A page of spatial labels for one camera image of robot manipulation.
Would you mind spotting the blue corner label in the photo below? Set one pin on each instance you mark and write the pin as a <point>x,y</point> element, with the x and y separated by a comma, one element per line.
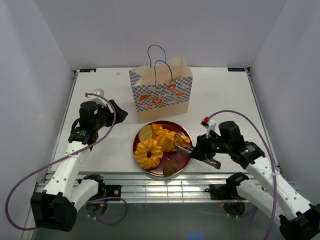
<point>236,69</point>
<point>87,70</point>

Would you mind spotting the red round plate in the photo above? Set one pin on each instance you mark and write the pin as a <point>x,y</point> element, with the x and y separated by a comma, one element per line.
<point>182,159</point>

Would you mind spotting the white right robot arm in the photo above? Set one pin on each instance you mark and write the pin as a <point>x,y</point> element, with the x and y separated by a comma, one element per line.
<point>297,217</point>

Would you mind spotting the twisted bread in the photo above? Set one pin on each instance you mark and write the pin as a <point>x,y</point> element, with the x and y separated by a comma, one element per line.
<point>160,131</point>

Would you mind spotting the round glazed ring bread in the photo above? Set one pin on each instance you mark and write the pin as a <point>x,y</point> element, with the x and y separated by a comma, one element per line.
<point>148,154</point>

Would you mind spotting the left blue corner label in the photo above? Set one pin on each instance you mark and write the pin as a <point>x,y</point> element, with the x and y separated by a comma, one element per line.
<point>87,70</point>

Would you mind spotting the checkered paper bag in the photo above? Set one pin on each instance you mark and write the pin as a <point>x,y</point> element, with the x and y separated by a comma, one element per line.
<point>161,89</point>

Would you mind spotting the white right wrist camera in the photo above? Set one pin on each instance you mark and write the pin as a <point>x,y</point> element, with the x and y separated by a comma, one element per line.
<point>209,124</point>

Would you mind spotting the small striped croissant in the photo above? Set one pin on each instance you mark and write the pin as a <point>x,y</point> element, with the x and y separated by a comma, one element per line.
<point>162,141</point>

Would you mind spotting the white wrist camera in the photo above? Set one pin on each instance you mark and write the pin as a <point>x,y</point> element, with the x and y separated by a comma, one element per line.
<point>209,124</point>
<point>96,97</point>

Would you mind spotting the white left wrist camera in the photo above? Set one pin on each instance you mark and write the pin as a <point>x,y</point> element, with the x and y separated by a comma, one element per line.
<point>96,97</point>

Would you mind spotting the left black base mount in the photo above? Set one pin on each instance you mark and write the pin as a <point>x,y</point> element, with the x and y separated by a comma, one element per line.
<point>112,192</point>

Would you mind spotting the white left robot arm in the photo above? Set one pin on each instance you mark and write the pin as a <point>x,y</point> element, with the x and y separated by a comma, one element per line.
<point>56,207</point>

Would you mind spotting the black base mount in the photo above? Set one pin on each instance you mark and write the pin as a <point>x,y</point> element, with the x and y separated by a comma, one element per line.
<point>112,192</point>
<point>222,192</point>

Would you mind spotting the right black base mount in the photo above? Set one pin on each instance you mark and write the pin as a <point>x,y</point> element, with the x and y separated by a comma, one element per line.
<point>222,192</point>

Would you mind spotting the right blue corner label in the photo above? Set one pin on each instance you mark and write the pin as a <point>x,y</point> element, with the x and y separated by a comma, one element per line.
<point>236,69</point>

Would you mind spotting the metal serving tongs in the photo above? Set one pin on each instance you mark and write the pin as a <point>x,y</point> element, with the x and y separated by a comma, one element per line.
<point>181,145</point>

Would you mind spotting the brown chocolate bread lump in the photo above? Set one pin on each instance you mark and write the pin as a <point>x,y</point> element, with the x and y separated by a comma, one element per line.
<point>170,168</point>

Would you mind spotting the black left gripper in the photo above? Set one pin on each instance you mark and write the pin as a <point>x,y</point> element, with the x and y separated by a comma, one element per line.
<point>120,114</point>

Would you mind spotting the aluminium frame rail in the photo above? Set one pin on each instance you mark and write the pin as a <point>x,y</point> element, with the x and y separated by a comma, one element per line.
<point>144,188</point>

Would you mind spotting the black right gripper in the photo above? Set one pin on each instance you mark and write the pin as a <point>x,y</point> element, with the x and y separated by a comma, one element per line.
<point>202,147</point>

